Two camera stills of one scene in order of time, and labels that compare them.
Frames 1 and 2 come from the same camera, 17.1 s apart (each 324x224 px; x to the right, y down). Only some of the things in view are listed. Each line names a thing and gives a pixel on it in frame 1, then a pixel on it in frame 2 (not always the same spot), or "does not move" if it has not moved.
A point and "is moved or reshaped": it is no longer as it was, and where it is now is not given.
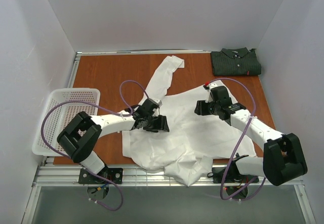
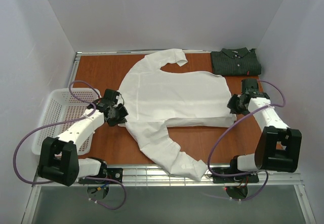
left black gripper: (157, 123) -> (119, 116)
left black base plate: (114, 175) does not move
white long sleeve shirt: (186, 152) is moved or reshaped
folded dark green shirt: (237, 61) does not move
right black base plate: (232, 176) does not move
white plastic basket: (58, 117) does not move
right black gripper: (204, 107) -> (233, 105)
